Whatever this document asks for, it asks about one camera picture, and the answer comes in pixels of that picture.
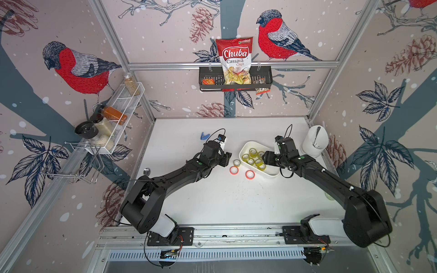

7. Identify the white utensil holder cup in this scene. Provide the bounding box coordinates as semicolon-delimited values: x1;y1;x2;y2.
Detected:
302;125;329;158

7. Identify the white wire spice rack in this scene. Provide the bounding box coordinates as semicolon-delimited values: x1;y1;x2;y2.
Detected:
85;82;145;155

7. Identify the metal spoon on table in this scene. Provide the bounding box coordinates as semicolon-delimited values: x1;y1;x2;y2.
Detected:
143;168;151;176

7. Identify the orange sauce bottle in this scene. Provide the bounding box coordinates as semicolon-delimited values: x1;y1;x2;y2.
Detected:
98;105;127;125

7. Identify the yellow tape roll front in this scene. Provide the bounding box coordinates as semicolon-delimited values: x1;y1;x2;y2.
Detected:
254;158;264;167

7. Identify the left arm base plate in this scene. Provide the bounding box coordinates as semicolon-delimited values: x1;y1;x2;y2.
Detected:
146;226;194;246

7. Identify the chrome wire holder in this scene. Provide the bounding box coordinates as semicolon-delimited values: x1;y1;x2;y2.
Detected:
40;142;105;184

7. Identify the white plastic storage box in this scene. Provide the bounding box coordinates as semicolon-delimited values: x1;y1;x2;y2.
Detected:
239;141;280;179

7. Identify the Chuba cassava chips bag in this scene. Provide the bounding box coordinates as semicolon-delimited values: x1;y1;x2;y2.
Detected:
216;37;253;85

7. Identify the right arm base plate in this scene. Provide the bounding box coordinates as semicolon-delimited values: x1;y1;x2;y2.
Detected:
279;225;331;245

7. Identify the red tape roll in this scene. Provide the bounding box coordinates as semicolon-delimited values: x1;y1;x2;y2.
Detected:
229;166;239;175
245;170;255;180

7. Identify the black wire wall basket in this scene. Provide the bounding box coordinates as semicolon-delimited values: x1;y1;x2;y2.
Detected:
199;67;273;92

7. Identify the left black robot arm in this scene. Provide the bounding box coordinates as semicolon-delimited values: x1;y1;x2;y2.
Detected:
119;134;232;237

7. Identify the spoon in holder cup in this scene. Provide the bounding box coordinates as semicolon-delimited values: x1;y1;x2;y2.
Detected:
313;126;322;147

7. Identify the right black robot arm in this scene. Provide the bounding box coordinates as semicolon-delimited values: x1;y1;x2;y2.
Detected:
262;136;393;248

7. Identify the black lid spice jar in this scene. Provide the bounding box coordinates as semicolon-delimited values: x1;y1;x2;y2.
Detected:
75;121;102;143

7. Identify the clear jar on rack top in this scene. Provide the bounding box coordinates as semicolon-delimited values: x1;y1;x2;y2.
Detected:
124;73;140;96

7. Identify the blue tape dispenser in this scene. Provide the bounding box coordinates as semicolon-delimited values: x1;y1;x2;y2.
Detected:
200;133;210;141

